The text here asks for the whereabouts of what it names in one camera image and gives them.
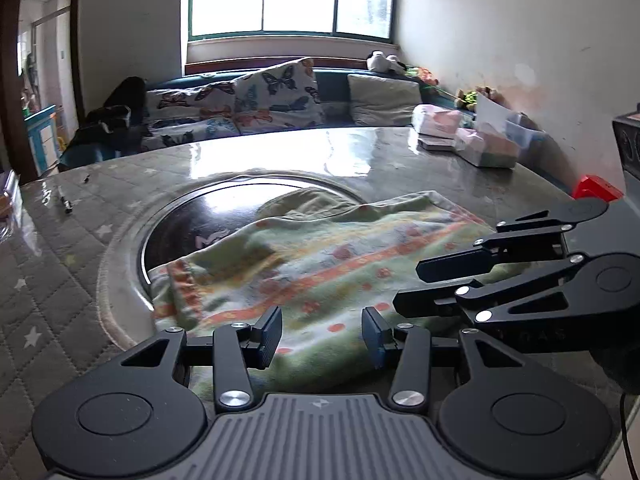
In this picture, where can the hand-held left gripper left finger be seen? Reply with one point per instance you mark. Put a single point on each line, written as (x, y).
(271, 334)

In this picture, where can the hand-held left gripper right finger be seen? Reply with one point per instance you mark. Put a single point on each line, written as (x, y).
(373, 336)

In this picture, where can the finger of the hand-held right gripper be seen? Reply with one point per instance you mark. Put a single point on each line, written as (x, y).
(417, 305)
(447, 266)

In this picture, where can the green patterned towel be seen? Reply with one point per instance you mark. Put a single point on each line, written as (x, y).
(310, 260)

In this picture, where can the flat dark box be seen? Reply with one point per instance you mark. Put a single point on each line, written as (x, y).
(436, 144)

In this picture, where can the pink and green box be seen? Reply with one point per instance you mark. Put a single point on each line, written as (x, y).
(487, 149)

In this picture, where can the red plastic object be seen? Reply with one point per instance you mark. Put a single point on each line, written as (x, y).
(597, 187)

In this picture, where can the round black glass cooktop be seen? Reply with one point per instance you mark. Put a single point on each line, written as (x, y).
(210, 215)

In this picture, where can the pink tissue pack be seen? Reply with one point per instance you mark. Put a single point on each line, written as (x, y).
(436, 121)

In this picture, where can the clear plastic container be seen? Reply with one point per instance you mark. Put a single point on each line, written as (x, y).
(525, 132)

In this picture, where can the black appliance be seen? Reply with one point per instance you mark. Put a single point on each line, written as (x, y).
(629, 150)

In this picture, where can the white paper sheet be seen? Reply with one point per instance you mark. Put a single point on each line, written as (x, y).
(489, 110)

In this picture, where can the green plush toy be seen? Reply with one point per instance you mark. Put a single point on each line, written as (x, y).
(470, 97)

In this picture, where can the grey pillow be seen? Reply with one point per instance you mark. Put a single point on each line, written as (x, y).
(382, 100)

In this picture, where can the colourful toy pile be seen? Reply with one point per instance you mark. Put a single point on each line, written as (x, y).
(425, 75)

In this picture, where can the teal sofa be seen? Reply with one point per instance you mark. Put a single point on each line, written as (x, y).
(332, 92)

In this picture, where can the black and white plush toy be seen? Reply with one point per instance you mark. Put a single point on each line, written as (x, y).
(382, 62)

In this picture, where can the butterfly print pillow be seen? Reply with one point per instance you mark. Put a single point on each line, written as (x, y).
(280, 92)

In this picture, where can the butterfly print blanket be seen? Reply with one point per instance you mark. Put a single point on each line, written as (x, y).
(190, 105)

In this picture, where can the black pen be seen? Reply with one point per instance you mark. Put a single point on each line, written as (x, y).
(66, 204)

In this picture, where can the black clothing pile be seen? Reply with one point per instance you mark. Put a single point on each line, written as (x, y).
(117, 115)

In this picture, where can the clear plastic box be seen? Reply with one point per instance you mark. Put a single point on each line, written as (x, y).
(9, 205)

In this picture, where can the blue cabinet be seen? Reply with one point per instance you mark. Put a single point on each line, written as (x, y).
(42, 135)

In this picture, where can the dark wooden door frame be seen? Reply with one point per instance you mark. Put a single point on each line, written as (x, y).
(10, 60)

